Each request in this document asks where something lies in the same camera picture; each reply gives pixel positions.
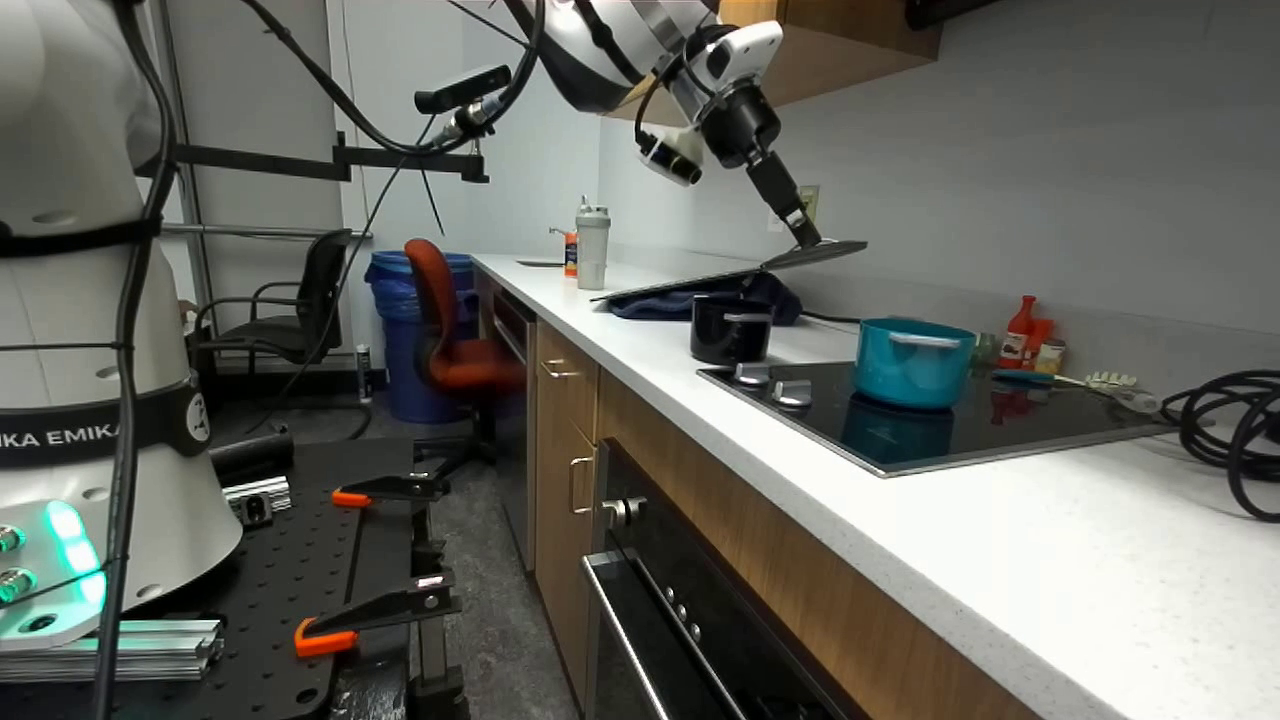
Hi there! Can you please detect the orange office chair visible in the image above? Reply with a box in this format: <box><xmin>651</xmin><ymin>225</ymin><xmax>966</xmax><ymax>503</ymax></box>
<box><xmin>404</xmin><ymin>240</ymin><xmax>525</xmax><ymax>461</ymax></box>

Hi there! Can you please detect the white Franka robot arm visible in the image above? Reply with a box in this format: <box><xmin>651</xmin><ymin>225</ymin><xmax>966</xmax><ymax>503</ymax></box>
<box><xmin>0</xmin><ymin>0</ymin><xmax>820</xmax><ymax>659</ymax></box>

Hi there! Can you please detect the blue trash bin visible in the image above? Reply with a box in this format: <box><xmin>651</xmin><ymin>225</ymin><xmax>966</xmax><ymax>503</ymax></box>
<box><xmin>363</xmin><ymin>253</ymin><xmax>460</xmax><ymax>425</ymax></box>

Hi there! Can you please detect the black induction cooktop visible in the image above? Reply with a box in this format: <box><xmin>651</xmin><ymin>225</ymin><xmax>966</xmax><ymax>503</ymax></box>
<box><xmin>705</xmin><ymin>365</ymin><xmax>1163</xmax><ymax>475</ymax></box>

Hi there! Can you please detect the red plastic bottle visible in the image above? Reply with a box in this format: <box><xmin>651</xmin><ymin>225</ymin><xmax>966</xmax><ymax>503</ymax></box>
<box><xmin>997</xmin><ymin>296</ymin><xmax>1040</xmax><ymax>366</ymax></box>

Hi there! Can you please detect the wooden lower cabinet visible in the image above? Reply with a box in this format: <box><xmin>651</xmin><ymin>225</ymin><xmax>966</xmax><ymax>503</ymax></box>
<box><xmin>526</xmin><ymin>319</ymin><xmax>1033</xmax><ymax>720</ymax></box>

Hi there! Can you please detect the black office chair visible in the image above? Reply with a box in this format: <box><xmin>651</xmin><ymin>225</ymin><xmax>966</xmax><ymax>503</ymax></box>
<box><xmin>188</xmin><ymin>233</ymin><xmax>355</xmax><ymax>382</ymax></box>

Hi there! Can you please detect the orange handled clamp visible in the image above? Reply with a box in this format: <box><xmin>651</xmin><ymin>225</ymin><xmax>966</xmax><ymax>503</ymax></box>
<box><xmin>329</xmin><ymin>466</ymin><xmax>453</xmax><ymax>513</ymax></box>
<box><xmin>292</xmin><ymin>574</ymin><xmax>460</xmax><ymax>659</ymax></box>

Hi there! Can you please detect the dark blue cloth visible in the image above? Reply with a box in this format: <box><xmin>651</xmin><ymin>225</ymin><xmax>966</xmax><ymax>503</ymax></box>
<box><xmin>598</xmin><ymin>273</ymin><xmax>805</xmax><ymax>322</ymax></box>

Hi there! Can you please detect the silver tumbler bottle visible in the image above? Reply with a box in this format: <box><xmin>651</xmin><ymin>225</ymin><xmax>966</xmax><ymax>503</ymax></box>
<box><xmin>576</xmin><ymin>205</ymin><xmax>612</xmax><ymax>290</ymax></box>

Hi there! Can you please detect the dark pot lid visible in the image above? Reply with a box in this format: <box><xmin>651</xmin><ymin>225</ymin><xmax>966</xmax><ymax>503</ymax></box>
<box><xmin>591</xmin><ymin>240</ymin><xmax>866</xmax><ymax>309</ymax></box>

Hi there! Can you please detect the wooden upper cabinet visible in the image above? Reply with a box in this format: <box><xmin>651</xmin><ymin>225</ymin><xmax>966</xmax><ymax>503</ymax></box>
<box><xmin>570</xmin><ymin>0</ymin><xmax>939</xmax><ymax>126</ymax></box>

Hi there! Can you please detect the black built-in oven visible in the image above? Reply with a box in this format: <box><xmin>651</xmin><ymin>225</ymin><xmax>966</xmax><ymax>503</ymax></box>
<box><xmin>579</xmin><ymin>438</ymin><xmax>862</xmax><ymax>720</ymax></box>

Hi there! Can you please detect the blue pot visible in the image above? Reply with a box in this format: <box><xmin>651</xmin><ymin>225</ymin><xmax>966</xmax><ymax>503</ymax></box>
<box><xmin>852</xmin><ymin>315</ymin><xmax>976</xmax><ymax>413</ymax></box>

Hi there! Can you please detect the black coiled cable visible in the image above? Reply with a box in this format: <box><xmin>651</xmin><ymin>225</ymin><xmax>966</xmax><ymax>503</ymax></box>
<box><xmin>1157</xmin><ymin>366</ymin><xmax>1280</xmax><ymax>525</ymax></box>

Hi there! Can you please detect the orange handled clamp front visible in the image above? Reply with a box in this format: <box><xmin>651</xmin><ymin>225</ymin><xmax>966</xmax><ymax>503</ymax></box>
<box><xmin>292</xmin><ymin>574</ymin><xmax>460</xmax><ymax>659</ymax></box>

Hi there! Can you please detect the black mug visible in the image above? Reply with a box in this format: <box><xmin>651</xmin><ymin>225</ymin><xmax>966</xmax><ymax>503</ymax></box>
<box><xmin>693</xmin><ymin>296</ymin><xmax>773</xmax><ymax>365</ymax></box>

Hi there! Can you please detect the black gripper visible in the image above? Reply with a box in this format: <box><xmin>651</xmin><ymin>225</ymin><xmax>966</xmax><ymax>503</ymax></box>
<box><xmin>701</xmin><ymin>85</ymin><xmax>820</xmax><ymax>246</ymax></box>

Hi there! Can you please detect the small orange bottle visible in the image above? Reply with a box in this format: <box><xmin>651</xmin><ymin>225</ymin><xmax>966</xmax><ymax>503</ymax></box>
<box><xmin>560</xmin><ymin>229</ymin><xmax>576</xmax><ymax>281</ymax></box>

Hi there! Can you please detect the orange handled clamp rear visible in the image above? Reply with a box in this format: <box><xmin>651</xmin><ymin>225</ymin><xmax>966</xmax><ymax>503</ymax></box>
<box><xmin>329</xmin><ymin>466</ymin><xmax>453</xmax><ymax>513</ymax></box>

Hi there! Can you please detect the black camera on stand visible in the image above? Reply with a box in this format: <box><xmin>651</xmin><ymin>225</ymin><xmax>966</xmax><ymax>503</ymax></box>
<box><xmin>410</xmin><ymin>65</ymin><xmax>513</xmax><ymax>114</ymax></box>

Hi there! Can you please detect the wooden cabinet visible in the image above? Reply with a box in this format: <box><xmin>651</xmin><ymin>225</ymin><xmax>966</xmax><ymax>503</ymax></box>
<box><xmin>570</xmin><ymin>0</ymin><xmax>939</xmax><ymax>126</ymax></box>
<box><xmin>526</xmin><ymin>319</ymin><xmax>1033</xmax><ymax>720</ymax></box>

